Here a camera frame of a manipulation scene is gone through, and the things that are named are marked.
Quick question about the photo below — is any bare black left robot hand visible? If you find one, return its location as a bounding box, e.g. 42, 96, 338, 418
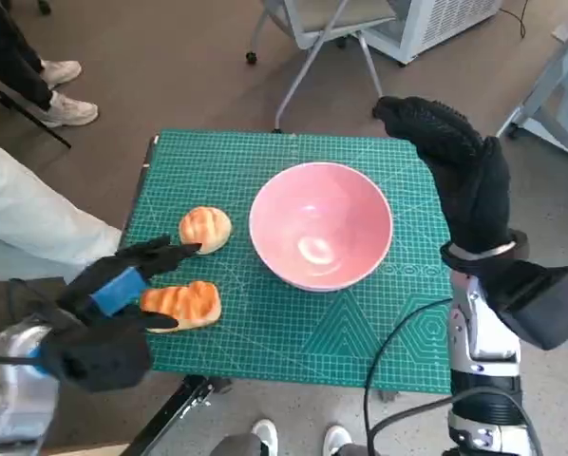
46, 234, 205, 336

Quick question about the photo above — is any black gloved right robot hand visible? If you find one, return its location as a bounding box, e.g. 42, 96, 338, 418
371, 94, 513, 260

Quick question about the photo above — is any long toy bread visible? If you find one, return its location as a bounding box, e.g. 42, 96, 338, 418
140, 279, 222, 333

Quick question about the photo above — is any round toy bread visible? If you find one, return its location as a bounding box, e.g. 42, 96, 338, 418
178, 205, 233, 256

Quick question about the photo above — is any pink bowl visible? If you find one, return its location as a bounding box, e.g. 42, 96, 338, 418
248, 161, 393, 294

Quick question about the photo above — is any person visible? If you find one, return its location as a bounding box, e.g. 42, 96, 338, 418
0, 0, 99, 128
210, 417, 375, 456
0, 132, 123, 281

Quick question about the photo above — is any green cutting mat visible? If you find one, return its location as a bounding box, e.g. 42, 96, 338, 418
124, 128, 456, 395

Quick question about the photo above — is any white perforated cabinet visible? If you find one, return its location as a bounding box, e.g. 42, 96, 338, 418
359, 0, 502, 67

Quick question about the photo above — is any grey rolling chair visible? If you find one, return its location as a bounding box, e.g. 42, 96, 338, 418
244, 0, 411, 135

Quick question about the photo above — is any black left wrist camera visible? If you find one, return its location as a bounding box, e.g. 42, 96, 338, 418
36, 318, 153, 394

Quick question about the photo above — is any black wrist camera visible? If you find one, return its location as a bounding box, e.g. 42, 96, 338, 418
483, 258, 568, 352
36, 318, 153, 394

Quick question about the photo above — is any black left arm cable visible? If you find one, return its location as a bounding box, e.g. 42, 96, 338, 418
0, 353, 46, 368

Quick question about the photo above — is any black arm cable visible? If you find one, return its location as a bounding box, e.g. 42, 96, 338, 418
367, 385, 544, 456
362, 297, 456, 456
0, 353, 46, 368

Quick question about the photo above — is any black metal table rail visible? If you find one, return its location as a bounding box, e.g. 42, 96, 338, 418
131, 373, 233, 456

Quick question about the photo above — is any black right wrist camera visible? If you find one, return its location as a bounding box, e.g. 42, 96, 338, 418
483, 258, 568, 352

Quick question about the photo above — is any black chair frame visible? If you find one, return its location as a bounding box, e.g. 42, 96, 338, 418
0, 64, 72, 149

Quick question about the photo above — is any black floor cable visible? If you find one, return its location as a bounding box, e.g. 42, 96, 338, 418
497, 0, 530, 38

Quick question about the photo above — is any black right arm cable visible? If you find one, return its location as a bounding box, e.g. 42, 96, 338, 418
362, 297, 456, 456
367, 385, 544, 456

